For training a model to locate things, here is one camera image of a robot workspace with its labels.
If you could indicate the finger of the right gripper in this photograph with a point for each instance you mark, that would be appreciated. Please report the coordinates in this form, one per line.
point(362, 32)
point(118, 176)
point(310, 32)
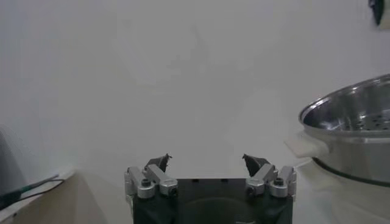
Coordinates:
point(377, 7)

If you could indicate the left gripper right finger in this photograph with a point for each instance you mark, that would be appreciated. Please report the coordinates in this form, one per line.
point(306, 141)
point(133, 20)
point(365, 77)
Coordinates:
point(278, 184)

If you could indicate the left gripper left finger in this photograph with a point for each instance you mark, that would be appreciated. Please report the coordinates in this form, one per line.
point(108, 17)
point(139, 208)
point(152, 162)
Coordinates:
point(143, 182)

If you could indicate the stainless steel steamer basket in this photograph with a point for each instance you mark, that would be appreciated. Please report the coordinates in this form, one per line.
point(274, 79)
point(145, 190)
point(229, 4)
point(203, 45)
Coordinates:
point(359, 158)

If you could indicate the white electric cooker base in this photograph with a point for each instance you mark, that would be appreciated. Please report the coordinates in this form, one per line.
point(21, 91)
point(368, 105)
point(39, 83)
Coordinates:
point(350, 204)

